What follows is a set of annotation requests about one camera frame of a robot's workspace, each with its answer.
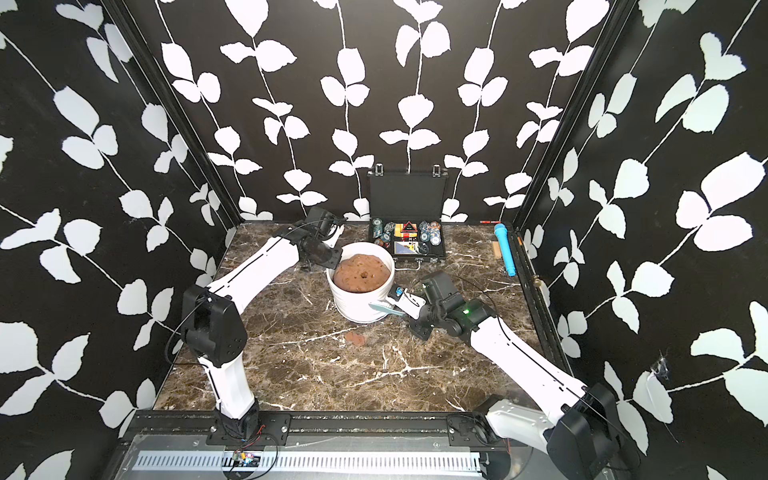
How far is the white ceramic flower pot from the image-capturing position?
0.84 meters

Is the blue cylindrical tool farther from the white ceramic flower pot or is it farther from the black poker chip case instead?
the white ceramic flower pot

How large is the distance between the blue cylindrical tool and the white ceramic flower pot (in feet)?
1.51

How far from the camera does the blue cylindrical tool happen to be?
108 centimetres

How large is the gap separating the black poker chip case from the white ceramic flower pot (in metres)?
0.15

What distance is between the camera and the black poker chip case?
1.07m

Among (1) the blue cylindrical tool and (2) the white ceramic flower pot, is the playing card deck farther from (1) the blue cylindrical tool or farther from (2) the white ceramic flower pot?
(1) the blue cylindrical tool

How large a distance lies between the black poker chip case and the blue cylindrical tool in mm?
218

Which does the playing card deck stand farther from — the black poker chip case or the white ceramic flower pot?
the white ceramic flower pot
